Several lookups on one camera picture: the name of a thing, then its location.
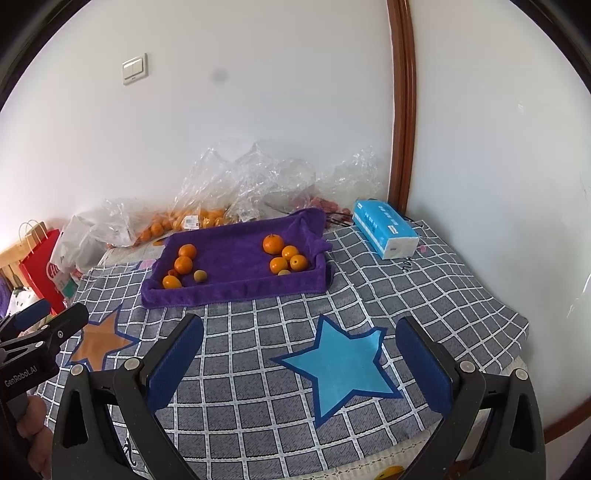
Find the oval mandarin orange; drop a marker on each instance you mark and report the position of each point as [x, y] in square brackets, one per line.
[171, 281]

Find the blue tissue pack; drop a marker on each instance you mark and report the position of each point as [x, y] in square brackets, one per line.
[385, 228]

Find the wooden headboard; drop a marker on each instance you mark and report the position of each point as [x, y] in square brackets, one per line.
[9, 261]

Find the person's left hand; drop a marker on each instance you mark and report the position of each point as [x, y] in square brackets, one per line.
[37, 415]

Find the printed cardboard sheet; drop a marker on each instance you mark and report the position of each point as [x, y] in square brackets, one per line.
[129, 254]

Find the grey checked star blanket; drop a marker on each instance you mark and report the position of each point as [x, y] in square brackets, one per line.
[258, 332]

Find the brown wooden door frame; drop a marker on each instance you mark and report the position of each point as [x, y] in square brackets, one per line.
[400, 115]

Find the small mandarin orange with stem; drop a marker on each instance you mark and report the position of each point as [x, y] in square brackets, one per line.
[273, 243]

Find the purple towel-lined tray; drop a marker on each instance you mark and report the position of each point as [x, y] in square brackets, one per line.
[235, 272]

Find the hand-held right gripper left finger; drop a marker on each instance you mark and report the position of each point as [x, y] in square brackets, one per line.
[178, 364]

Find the white spotted cloth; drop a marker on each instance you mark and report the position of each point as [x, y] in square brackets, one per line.
[25, 297]

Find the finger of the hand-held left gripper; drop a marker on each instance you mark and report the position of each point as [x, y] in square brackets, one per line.
[69, 318]
[32, 311]

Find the brown wooden baseboard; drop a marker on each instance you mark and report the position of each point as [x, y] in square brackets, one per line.
[568, 415]

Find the white plastic bag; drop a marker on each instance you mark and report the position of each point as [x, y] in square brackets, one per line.
[76, 244]

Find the clear bag of red fruits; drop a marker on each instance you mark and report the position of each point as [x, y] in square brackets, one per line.
[341, 180]

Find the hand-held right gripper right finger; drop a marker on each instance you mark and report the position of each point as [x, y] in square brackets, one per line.
[427, 369]

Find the large mandarin orange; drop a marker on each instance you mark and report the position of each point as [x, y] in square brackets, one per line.
[187, 250]
[183, 265]

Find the clear labelled bag of oranges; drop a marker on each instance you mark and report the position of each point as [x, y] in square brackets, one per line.
[207, 194]

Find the red paper bag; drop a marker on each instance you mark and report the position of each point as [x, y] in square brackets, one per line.
[41, 272]

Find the pink printed cloth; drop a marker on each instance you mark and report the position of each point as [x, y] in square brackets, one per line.
[147, 264]

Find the white wall switch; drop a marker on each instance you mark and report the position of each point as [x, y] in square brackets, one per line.
[135, 69]

